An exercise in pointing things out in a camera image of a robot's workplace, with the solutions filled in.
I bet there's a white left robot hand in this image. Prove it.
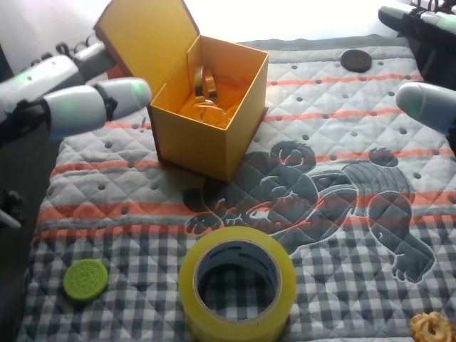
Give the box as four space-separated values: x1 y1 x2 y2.
0 38 154 147

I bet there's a yellow gift box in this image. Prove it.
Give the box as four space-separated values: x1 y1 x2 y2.
93 0 270 185

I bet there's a glass diamond with silver ring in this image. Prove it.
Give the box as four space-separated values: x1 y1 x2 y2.
193 64 234 129

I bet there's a green round cookie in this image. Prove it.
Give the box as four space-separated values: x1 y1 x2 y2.
63 258 110 304

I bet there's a yellow tape roll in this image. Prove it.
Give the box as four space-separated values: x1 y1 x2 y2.
177 224 297 342

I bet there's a dark brown round cookie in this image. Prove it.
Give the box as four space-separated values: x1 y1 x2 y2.
338 49 371 73

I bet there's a grey quilt with printed bear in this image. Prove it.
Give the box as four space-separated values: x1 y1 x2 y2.
21 33 456 342

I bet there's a golden butter cookie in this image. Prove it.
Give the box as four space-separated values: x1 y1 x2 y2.
408 310 450 342

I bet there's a thin black cable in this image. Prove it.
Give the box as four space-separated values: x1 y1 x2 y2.
53 31 99 58

